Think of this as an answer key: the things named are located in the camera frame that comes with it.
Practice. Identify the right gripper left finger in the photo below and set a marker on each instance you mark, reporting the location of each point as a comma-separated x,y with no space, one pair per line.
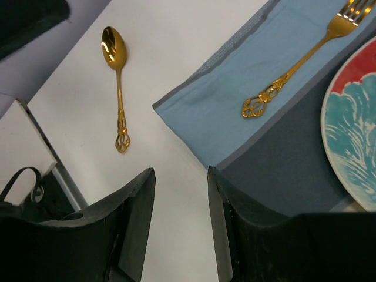
105,241

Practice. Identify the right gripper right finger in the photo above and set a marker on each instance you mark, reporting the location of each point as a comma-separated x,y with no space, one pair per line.
255,243

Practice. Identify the striped cloth placemat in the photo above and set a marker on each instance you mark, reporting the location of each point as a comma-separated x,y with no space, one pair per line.
278,159

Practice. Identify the red and teal plate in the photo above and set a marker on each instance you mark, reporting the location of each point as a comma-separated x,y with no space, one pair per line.
348,125

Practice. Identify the gold fork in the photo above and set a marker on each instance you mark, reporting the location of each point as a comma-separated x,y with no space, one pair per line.
346,20

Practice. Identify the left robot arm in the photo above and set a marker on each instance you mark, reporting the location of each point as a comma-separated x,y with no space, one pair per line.
23,21

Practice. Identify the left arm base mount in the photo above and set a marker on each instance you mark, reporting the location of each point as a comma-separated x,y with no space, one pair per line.
46,201

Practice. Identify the aluminium rail front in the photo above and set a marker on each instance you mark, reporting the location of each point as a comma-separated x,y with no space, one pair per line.
59,171

